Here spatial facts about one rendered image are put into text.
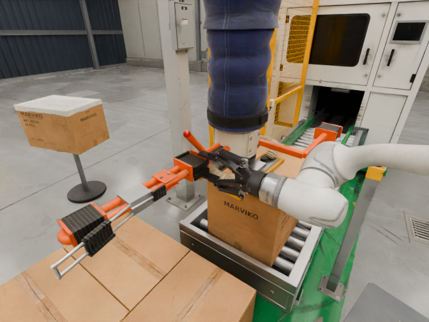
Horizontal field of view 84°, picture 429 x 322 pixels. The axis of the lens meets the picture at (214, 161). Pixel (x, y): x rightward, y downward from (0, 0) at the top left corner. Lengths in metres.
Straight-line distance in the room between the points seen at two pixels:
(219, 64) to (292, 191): 0.44
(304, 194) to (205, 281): 0.79
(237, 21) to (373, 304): 1.03
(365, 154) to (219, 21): 0.52
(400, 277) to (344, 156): 1.76
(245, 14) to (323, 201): 0.53
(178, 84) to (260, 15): 1.35
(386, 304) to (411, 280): 1.28
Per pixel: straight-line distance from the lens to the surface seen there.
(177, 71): 2.01
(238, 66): 0.76
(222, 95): 0.80
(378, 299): 1.14
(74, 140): 2.39
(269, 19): 0.79
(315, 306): 1.95
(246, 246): 1.32
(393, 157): 0.63
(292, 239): 1.49
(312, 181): 0.65
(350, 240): 1.69
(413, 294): 2.32
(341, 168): 0.70
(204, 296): 1.23
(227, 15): 0.76
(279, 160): 1.05
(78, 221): 0.63
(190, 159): 0.79
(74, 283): 1.42
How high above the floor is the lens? 1.59
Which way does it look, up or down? 29 degrees down
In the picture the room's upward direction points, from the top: straight up
